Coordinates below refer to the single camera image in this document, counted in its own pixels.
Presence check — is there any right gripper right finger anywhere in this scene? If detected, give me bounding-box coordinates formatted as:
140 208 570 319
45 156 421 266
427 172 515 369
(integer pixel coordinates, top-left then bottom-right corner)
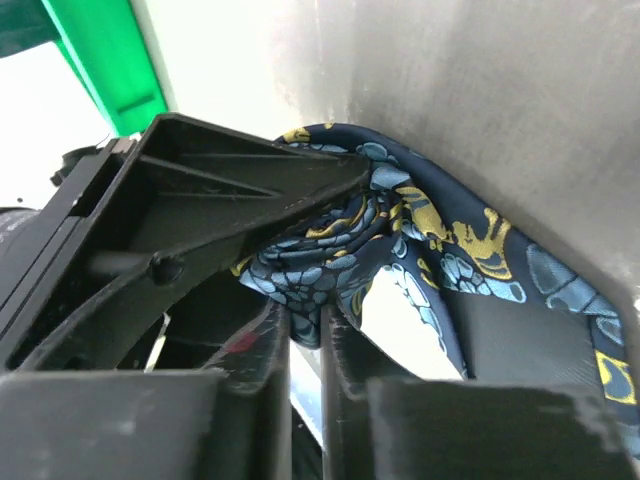
321 305 637 479

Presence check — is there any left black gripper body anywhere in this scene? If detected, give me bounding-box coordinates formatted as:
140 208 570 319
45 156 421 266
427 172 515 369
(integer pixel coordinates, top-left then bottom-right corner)
1 139 135 330

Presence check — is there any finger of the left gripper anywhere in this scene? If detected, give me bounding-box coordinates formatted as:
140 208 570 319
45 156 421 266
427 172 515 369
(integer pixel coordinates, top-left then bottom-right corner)
1 114 370 370

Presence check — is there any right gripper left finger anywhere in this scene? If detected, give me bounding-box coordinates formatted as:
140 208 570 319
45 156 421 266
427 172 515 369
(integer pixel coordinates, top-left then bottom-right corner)
1 302 292 479

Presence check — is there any blue floral tie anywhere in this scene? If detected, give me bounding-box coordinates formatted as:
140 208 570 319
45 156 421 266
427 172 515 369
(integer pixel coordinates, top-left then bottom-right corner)
230 122 640 461

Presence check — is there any green plastic tray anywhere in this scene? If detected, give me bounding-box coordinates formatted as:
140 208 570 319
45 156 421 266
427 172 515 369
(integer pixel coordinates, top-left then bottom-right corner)
0 0 169 137

